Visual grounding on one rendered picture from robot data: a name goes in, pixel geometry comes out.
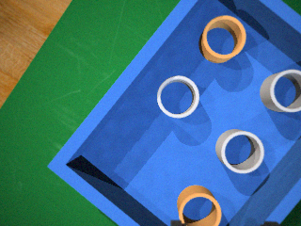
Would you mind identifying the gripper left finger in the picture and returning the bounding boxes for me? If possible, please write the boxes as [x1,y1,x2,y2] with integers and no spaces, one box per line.
[170,220,186,226]

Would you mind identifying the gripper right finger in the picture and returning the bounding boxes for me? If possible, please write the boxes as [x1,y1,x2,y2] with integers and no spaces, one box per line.
[261,221,281,226]

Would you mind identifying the blue crate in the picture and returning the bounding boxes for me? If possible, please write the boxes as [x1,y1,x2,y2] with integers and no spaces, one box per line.
[47,0,301,226]

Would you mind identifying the white hollow ring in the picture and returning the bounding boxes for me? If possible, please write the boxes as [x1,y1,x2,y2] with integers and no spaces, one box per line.
[157,75,199,118]

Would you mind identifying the tan hollow bushing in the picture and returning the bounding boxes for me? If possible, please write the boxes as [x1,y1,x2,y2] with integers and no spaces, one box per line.
[177,186,221,226]
[198,15,246,63]

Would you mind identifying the grey metal bushing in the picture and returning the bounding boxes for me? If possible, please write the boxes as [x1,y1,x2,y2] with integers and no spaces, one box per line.
[215,129,264,173]
[260,70,301,112]

